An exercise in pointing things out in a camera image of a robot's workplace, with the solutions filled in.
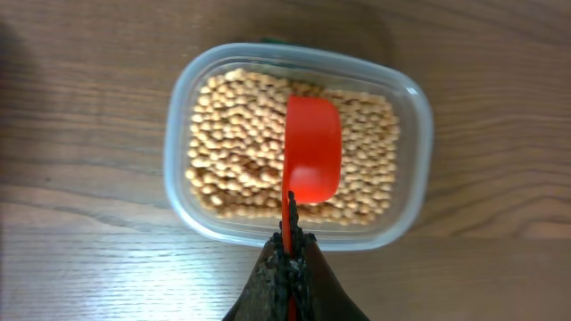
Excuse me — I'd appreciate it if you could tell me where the clear plastic container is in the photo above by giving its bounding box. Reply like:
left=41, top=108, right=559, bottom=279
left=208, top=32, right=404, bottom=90
left=163, top=43, right=434, bottom=251

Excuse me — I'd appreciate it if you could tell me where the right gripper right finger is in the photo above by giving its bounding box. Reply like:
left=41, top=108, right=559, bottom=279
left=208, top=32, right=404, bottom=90
left=287, top=192, right=369, bottom=321

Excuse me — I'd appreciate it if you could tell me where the pile of soybeans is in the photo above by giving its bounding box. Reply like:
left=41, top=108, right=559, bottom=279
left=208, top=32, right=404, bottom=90
left=186, top=68, right=401, bottom=225

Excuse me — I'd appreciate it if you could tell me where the red plastic measuring scoop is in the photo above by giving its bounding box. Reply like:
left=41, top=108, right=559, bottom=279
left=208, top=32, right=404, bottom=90
left=280, top=94, right=343, bottom=321

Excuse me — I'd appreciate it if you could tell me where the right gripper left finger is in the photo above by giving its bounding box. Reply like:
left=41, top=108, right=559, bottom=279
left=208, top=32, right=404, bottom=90
left=222, top=221, right=294, bottom=321

